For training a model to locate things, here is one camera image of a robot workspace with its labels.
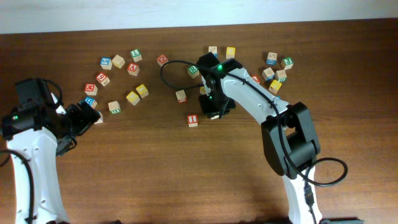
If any green J letter block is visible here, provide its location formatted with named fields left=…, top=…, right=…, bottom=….
left=280, top=57, right=294, bottom=70

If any blue side wooden block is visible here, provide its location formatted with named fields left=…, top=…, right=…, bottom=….
left=262, top=68, right=275, bottom=82

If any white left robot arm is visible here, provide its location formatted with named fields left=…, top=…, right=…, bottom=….
left=1, top=78, right=101, bottom=223

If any red C letter block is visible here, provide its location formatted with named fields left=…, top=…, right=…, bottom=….
left=156, top=54, right=169, bottom=67

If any red side wooden block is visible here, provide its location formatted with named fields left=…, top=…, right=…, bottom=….
left=175, top=90, right=187, bottom=103

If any blue H block lower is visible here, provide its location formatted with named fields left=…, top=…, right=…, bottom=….
left=95, top=111, right=103, bottom=124

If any blue H block upper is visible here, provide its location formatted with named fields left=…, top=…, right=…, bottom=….
left=85, top=96, right=97, bottom=109

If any yellow top back block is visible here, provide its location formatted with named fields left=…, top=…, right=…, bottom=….
left=226, top=47, right=236, bottom=59

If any yellow block near R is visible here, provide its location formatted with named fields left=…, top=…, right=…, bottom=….
left=200, top=86, right=206, bottom=95

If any green L letter block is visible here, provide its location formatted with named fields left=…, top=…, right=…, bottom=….
left=130, top=49, right=142, bottom=62

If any red M letter block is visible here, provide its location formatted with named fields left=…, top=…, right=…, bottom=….
left=84, top=83, right=98, bottom=96

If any plain wooden block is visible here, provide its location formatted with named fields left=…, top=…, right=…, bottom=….
left=112, top=55, right=125, bottom=68

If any blue G letter block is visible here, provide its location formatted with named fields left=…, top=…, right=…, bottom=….
left=100, top=57, right=113, bottom=70

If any red A block left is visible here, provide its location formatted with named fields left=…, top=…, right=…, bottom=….
left=127, top=63, right=140, bottom=76

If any red A letter block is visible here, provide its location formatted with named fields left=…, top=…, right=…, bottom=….
left=252, top=75, right=260, bottom=83

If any yellow block left lower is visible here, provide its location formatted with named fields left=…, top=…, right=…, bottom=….
left=126, top=91, right=140, bottom=106

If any green R side block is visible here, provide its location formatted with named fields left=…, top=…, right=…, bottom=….
left=275, top=70, right=287, bottom=83

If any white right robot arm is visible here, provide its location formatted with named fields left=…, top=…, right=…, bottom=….
left=197, top=52, right=322, bottom=223

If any green E side block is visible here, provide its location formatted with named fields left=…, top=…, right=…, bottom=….
left=108, top=101, right=121, bottom=114

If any red 6 number block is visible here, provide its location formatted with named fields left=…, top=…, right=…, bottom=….
left=96, top=72, right=110, bottom=86

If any yellow block left middle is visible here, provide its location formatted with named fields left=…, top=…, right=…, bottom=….
left=136, top=84, right=149, bottom=98

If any blue side top block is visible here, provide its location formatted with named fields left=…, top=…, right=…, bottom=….
left=208, top=46, right=218, bottom=58

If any blue h block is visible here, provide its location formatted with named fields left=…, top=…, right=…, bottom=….
left=95, top=111, right=103, bottom=124
left=85, top=96, right=97, bottom=109

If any blue X wooden block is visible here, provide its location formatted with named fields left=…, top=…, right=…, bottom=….
left=266, top=52, right=277, bottom=65

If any red I letter block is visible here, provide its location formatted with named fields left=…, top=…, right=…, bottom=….
left=187, top=114, right=198, bottom=128

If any green R letter block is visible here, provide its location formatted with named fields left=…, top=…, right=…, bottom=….
left=188, top=65, right=200, bottom=78

